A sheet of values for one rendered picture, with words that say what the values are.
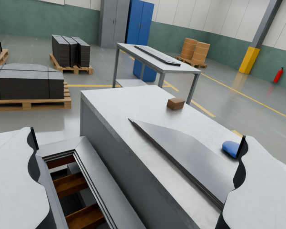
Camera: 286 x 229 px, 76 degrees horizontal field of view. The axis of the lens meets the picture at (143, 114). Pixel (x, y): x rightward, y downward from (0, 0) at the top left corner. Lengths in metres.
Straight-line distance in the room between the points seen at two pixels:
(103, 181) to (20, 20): 7.92
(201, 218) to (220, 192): 0.12
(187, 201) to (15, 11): 8.26
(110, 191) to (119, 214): 0.11
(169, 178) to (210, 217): 0.17
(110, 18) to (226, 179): 7.75
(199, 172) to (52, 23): 8.12
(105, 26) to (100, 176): 7.48
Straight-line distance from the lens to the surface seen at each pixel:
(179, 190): 0.66
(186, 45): 8.61
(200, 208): 0.64
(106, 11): 8.08
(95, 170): 0.93
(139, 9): 8.55
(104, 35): 8.15
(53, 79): 3.01
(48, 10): 8.43
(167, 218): 0.71
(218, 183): 0.71
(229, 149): 0.91
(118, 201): 0.83
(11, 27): 8.55
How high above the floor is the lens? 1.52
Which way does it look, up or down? 28 degrees down
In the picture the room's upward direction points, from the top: 12 degrees clockwise
